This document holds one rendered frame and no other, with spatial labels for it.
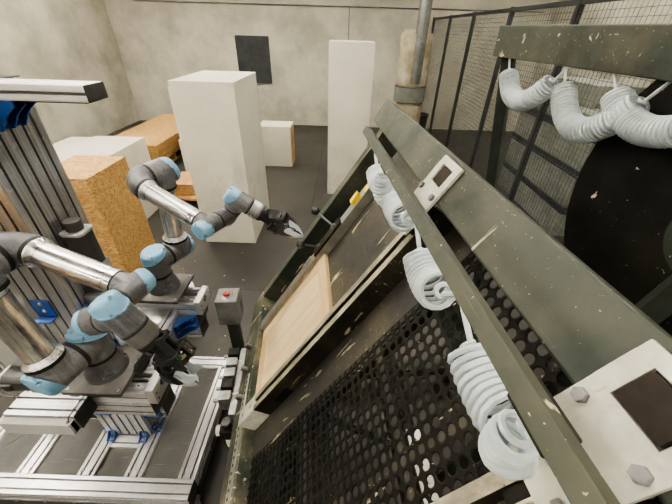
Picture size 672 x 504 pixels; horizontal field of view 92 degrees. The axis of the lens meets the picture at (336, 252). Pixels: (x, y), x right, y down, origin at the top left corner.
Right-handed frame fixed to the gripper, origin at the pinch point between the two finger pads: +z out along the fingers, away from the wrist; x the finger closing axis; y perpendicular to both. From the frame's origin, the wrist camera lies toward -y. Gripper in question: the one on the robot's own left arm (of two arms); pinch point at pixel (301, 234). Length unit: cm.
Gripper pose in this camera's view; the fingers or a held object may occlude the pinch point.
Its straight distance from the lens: 143.1
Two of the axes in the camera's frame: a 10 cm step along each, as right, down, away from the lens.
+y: -5.0, 1.2, 8.6
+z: 7.9, 4.7, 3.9
